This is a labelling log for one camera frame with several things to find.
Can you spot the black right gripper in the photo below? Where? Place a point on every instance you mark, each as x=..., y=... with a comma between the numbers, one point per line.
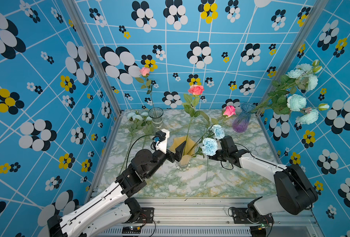
x=213, y=157

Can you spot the yellow beige vase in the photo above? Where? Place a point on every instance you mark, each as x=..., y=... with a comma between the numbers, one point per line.
x=187, y=153

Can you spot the clear ribbed glass vase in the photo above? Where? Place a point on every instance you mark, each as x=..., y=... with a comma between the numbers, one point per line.
x=156, y=115

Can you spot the aluminium frame post left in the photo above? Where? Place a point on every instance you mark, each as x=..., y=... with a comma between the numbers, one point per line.
x=85, y=39

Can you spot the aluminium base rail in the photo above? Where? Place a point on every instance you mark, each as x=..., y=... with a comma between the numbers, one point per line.
x=208, y=217

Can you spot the red rose stem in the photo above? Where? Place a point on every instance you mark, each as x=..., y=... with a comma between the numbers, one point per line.
x=192, y=99

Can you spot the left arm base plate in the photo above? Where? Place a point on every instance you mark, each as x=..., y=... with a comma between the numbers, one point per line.
x=146, y=215

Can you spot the small pink rose stem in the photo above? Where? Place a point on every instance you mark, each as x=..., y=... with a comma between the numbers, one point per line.
x=226, y=113

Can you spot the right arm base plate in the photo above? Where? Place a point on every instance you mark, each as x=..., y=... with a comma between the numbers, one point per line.
x=242, y=216

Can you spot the blue carnation stem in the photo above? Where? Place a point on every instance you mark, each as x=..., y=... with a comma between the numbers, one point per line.
x=214, y=132
x=207, y=148

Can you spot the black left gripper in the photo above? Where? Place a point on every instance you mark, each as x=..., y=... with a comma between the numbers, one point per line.
x=178, y=154

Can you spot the purple tinted glass vase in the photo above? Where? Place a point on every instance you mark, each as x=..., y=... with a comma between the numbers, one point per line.
x=241, y=123

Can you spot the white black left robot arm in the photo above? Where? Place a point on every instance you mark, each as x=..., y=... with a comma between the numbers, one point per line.
x=116, y=204

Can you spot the aluminium frame post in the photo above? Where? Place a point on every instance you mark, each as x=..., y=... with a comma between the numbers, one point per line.
x=85, y=39
x=280, y=28

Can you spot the aluminium frame post right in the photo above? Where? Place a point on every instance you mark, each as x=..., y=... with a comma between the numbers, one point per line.
x=280, y=28

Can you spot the light blue peony bouquet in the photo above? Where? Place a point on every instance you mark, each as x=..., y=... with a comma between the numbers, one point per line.
x=284, y=100

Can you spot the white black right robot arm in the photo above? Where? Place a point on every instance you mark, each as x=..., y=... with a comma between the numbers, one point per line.
x=294, y=192

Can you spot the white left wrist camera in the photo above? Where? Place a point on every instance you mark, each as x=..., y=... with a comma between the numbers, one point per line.
x=160, y=140

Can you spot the green circuit board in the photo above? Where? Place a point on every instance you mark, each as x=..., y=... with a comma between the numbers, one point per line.
x=132, y=230

